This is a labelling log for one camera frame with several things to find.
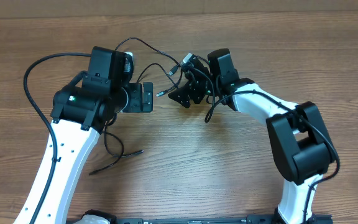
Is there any short black USB-C cable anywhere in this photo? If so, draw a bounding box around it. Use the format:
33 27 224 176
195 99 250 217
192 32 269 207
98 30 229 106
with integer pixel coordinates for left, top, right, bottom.
114 37 211 98

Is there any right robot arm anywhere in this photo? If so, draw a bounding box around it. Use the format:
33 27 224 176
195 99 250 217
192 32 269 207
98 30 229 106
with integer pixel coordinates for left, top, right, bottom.
167 49 340 223

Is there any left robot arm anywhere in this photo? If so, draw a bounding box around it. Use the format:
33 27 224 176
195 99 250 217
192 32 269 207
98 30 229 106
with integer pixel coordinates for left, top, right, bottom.
15 46 153 223

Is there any right camera black cable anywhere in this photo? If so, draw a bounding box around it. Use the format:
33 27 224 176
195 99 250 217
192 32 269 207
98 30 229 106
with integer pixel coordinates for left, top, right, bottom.
188 67 341 224

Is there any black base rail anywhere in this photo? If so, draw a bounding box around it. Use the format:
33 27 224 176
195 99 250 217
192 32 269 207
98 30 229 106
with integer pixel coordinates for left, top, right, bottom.
79 208 334 224

